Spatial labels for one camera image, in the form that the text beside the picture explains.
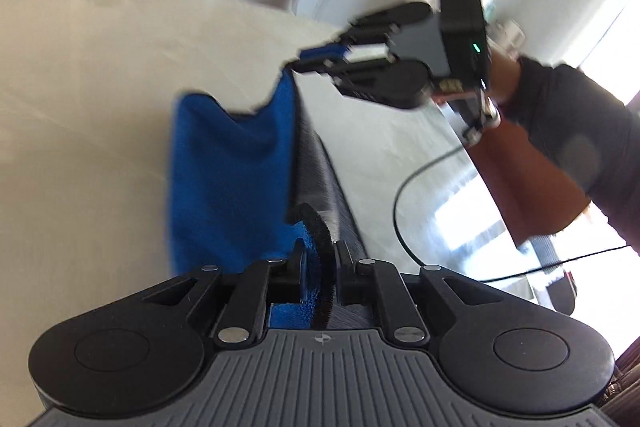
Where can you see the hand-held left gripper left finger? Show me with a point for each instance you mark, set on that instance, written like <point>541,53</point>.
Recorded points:
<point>295,269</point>

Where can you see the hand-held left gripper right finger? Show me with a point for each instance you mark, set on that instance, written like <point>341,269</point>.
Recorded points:
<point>345,269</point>

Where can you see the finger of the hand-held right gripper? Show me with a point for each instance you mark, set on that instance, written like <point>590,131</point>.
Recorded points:
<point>360,34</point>
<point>345,67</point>

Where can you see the blue towel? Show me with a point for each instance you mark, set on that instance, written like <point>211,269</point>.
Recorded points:
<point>230,172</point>

